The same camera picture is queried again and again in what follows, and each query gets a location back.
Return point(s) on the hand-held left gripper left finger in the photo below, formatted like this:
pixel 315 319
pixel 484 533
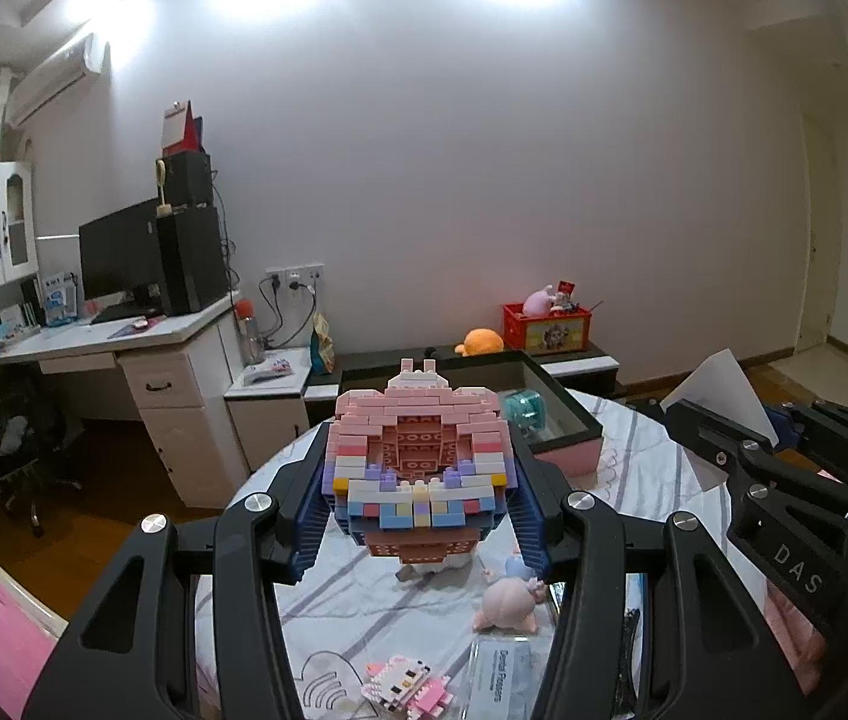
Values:
pixel 310 540

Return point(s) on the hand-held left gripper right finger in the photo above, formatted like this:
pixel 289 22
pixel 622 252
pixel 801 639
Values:
pixel 536 540

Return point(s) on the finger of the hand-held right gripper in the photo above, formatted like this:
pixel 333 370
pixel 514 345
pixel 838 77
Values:
pixel 844 435
pixel 716 439

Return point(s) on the white angular ornament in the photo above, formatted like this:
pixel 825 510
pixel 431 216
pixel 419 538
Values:
pixel 724 390

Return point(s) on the pink toy figurine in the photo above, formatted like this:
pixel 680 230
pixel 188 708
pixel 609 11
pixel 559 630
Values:
pixel 506 604

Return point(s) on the pink black storage box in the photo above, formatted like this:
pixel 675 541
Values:
pixel 566 457

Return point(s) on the teal plastic toy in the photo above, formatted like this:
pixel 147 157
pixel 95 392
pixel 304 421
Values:
pixel 525 411

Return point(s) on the pink building block house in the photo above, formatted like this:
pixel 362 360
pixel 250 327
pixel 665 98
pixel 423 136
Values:
pixel 416 457

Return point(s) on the clear plastic case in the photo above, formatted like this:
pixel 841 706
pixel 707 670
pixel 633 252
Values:
pixel 503 679

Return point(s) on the white pink block cat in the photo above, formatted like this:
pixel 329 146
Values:
pixel 401 682

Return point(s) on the striped white quilt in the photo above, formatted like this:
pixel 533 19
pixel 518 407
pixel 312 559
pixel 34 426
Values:
pixel 634 465

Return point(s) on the white nightstand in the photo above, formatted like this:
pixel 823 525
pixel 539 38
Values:
pixel 266 427

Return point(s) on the pink white packet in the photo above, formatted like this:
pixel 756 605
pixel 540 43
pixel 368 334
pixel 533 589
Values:
pixel 274 369

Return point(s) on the white door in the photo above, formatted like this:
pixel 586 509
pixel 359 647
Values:
pixel 817 255

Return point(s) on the colourful snack bag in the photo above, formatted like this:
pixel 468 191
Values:
pixel 323 349

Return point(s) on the red toy crate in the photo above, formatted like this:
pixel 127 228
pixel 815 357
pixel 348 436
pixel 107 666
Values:
pixel 551 331

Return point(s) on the orange octopus plush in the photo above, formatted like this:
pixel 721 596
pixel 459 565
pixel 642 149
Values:
pixel 482 341

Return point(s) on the white desk with drawers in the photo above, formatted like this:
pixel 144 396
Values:
pixel 161 390

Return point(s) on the red-capped water bottle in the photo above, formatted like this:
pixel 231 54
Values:
pixel 250 337

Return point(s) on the red packaged toy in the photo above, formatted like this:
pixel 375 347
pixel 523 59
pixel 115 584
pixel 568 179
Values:
pixel 565 289

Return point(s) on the pink plush toy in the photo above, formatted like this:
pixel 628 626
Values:
pixel 538 301

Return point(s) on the purple mouse pad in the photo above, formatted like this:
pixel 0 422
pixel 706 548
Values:
pixel 124 330

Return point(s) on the black keyboard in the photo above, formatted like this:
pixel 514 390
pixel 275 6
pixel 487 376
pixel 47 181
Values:
pixel 120 313

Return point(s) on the black office chair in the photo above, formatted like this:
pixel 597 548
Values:
pixel 19 465

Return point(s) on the black computer tower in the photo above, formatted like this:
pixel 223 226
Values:
pixel 191 262

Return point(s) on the black computer monitor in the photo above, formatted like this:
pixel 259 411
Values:
pixel 120 251

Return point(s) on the blue white carton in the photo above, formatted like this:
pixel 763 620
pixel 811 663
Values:
pixel 58 298

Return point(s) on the teal desk tray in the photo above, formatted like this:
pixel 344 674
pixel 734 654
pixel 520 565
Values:
pixel 4 337

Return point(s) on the small cream ornament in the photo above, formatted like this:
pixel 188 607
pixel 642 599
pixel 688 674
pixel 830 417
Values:
pixel 162 201

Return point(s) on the black speaker box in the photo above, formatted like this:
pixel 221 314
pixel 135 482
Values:
pixel 190 180

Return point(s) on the white air conditioner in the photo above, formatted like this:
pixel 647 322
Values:
pixel 57 79

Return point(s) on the white wall power outlet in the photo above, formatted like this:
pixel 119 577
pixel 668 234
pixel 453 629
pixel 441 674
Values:
pixel 295 276

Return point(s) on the white bed frame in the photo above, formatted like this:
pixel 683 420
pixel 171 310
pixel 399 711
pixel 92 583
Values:
pixel 27 600

